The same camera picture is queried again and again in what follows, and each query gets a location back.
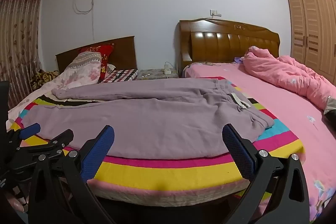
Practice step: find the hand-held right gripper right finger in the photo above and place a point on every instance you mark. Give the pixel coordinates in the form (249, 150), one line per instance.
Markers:
(237, 150)

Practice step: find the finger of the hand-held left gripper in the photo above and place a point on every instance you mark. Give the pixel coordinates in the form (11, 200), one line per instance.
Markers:
(61, 138)
(29, 130)

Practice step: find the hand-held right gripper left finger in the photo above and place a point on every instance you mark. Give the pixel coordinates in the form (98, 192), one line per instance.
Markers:
(97, 150)

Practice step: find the lilac pants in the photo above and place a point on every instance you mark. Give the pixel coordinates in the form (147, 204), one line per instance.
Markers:
(147, 119)

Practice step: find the person's left hand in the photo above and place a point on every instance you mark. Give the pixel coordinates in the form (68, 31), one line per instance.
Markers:
(16, 203)

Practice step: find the brown floral blanket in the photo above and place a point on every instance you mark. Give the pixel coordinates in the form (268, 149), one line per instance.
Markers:
(43, 78)

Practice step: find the multicoloured striped blanket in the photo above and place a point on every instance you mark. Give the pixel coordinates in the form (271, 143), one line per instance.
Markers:
(183, 171)

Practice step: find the pale pink floral quilt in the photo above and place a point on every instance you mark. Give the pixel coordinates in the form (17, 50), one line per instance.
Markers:
(65, 79)

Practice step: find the pink bed sheet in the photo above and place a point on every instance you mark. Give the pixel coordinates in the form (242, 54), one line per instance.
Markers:
(283, 113)

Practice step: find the checkered bed sheet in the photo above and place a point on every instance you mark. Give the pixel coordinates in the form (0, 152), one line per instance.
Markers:
(119, 75)

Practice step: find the pink patterned folded quilt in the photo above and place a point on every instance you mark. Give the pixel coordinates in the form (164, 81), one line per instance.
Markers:
(85, 62)

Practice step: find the purple cloth item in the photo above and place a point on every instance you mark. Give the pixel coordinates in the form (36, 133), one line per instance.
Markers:
(238, 59)

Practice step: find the red pillow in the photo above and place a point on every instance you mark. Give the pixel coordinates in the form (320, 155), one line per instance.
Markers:
(106, 54)

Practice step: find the patterned nightstand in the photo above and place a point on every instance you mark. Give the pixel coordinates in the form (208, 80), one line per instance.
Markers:
(155, 74)

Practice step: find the brown floral curtain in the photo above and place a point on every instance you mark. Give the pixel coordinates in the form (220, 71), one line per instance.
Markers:
(19, 32)

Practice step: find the dark grey object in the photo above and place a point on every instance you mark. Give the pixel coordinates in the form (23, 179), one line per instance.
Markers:
(330, 109)

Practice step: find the dark plain wooden headboard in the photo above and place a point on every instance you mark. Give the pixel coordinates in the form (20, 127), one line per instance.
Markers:
(123, 50)

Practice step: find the white power strip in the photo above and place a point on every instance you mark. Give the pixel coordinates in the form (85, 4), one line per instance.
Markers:
(167, 71)

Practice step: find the glossy wooden headboard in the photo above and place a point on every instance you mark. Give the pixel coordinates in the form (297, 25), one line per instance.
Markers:
(225, 41)

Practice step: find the light wooden wardrobe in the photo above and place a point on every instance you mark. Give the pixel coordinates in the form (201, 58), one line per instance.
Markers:
(312, 29)

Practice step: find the white wall socket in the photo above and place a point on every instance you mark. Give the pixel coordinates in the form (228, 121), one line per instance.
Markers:
(215, 13)

